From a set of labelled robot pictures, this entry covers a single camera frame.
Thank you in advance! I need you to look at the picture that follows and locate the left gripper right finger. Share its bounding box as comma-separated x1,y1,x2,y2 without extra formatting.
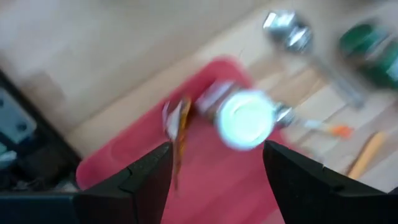
262,139,398,224

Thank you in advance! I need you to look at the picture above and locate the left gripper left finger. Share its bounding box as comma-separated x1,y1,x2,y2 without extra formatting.
0,141,174,224

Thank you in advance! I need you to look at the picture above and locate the metal spoon yellow handle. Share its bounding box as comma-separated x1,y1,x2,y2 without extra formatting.
345,130,388,180

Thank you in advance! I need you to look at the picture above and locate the iridescent spoon orange handle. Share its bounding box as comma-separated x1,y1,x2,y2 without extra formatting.
275,104,355,139

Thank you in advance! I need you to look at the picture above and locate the brown seasoning packet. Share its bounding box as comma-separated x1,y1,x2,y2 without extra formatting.
161,96,193,190

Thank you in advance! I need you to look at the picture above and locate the glass jar white lid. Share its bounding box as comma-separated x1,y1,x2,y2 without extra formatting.
194,79,279,152

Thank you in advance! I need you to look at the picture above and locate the glass spice jar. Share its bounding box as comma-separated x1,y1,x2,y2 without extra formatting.
338,21,398,90

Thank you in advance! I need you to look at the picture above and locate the pink plastic tray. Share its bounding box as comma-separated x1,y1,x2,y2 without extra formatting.
75,55,290,224

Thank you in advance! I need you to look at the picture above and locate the all-metal silver spoon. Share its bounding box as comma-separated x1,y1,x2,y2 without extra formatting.
262,9,368,108

